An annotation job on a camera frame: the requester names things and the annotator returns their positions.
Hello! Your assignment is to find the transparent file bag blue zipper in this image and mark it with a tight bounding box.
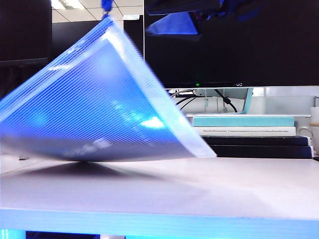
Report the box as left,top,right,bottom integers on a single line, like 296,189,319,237
0,0,217,163

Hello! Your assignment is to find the teal book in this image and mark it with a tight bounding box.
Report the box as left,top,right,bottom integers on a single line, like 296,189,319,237
191,116,296,127

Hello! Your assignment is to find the white book with printed spine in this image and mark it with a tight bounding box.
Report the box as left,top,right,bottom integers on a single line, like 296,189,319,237
195,126,297,137

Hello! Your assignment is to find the narrow black monitor edge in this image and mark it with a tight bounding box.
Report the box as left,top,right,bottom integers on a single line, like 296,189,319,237
123,15,145,59

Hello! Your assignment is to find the thin black book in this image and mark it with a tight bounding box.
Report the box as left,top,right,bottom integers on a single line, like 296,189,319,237
202,135,314,147

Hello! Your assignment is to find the large black computer monitor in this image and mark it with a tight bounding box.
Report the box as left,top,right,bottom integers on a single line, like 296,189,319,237
144,0,319,89

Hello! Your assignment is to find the white desk partition panel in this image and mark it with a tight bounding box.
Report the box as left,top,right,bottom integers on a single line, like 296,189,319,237
174,96,319,118

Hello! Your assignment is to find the black monitor rear side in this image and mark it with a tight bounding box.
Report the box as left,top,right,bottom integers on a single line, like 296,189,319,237
51,20,103,59

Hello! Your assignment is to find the black monitor with thin bezel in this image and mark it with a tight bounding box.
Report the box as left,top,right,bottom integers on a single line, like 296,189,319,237
0,0,52,66

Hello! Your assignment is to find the black looped cable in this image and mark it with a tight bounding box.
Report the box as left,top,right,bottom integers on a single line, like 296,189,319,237
175,96,198,111

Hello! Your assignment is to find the black monitor power cable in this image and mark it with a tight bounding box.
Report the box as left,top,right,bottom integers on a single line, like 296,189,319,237
215,89,239,114

